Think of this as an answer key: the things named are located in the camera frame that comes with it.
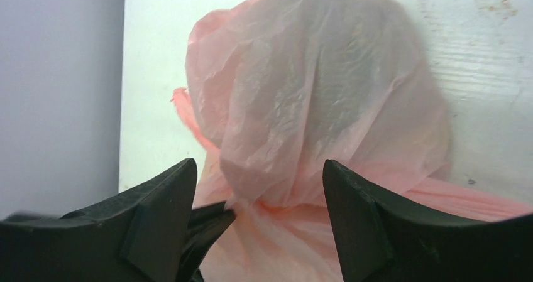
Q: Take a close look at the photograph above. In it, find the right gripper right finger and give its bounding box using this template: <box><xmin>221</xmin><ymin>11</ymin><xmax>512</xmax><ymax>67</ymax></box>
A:
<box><xmin>322</xmin><ymin>160</ymin><xmax>532</xmax><ymax>281</ymax></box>

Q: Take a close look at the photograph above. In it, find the pink plastic bag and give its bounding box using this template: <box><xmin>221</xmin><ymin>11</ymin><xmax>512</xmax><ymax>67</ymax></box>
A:
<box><xmin>173</xmin><ymin>0</ymin><xmax>532</xmax><ymax>281</ymax></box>

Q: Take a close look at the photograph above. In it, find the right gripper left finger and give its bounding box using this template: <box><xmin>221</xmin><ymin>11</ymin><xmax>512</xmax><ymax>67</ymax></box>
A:
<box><xmin>1</xmin><ymin>158</ymin><xmax>236</xmax><ymax>281</ymax></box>

